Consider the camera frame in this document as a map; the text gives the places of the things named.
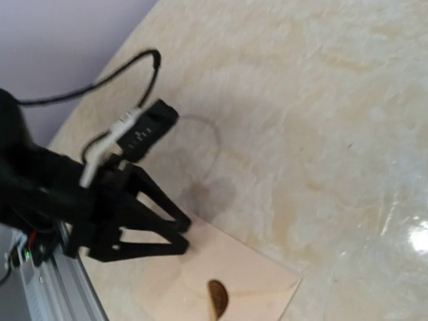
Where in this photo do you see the aluminium front rail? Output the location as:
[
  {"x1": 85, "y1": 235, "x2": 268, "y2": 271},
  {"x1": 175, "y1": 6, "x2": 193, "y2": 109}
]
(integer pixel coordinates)
[{"x1": 11, "y1": 231, "x2": 108, "y2": 320}]

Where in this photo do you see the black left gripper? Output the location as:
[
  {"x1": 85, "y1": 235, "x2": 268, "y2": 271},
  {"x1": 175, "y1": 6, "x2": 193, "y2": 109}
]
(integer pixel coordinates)
[{"x1": 65, "y1": 156, "x2": 191, "y2": 262}]

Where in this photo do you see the pink envelope with flap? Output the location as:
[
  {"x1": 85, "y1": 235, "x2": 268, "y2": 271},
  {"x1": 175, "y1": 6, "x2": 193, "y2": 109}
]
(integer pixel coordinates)
[{"x1": 135, "y1": 215, "x2": 301, "y2": 320}]

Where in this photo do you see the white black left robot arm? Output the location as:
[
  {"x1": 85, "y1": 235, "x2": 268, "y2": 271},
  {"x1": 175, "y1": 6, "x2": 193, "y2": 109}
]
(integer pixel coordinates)
[{"x1": 1, "y1": 91, "x2": 191, "y2": 262}]

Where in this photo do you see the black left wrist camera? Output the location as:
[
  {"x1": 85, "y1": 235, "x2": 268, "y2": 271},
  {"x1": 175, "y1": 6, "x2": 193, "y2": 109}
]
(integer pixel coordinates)
[{"x1": 117, "y1": 100, "x2": 179, "y2": 163}]

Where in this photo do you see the round brown seal sticker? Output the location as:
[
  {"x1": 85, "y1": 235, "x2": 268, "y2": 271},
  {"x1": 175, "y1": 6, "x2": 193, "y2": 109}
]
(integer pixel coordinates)
[{"x1": 207, "y1": 280, "x2": 229, "y2": 321}]

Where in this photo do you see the black left camera cable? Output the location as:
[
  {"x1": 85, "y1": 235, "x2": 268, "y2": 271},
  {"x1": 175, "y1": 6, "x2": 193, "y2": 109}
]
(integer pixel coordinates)
[{"x1": 13, "y1": 49, "x2": 162, "y2": 108}]

